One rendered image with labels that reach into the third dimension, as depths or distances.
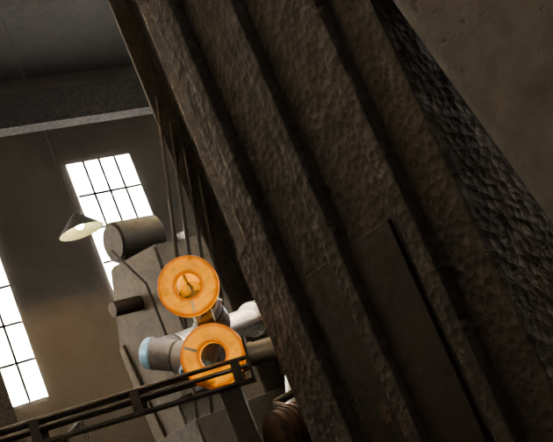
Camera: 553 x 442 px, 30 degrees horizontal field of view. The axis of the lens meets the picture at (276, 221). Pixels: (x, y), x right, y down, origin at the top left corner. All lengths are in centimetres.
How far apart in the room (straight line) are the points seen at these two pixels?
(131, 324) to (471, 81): 713
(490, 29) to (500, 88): 9
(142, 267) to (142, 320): 46
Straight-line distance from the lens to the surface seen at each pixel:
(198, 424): 557
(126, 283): 851
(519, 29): 155
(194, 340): 244
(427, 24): 167
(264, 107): 202
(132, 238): 860
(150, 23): 618
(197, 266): 256
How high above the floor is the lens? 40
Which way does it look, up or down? 13 degrees up
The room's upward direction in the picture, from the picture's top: 23 degrees counter-clockwise
